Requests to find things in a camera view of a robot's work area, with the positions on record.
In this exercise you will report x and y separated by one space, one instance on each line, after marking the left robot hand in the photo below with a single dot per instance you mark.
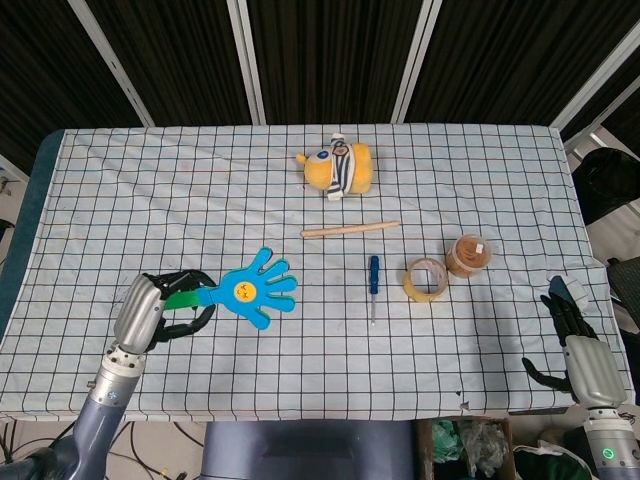
145 312

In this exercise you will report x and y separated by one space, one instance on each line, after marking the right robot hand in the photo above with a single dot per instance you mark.
582 350

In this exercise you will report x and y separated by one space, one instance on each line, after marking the blue hand-shaped clapper toy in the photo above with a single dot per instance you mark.
255 292

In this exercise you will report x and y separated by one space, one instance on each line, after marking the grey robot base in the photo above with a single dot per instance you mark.
307 450

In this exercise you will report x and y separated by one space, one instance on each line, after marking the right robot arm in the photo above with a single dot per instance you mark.
607 440

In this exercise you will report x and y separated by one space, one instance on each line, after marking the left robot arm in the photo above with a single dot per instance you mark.
107 395

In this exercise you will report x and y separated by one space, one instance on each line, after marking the clear jar of rubber bands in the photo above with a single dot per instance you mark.
467 255

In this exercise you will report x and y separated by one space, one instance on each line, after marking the cardboard box with bags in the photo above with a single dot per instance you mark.
465 442

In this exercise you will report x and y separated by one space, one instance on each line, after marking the white black grid tablecloth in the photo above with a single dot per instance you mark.
310 350

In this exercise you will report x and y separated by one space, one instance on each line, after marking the black bag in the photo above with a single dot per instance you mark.
607 182

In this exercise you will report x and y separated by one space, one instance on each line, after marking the yellow tape roll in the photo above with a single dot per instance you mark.
425 280

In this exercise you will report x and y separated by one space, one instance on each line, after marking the wooden stick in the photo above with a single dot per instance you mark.
350 229

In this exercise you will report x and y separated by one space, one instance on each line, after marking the yellow plush toy striped scarf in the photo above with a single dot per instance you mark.
337 167

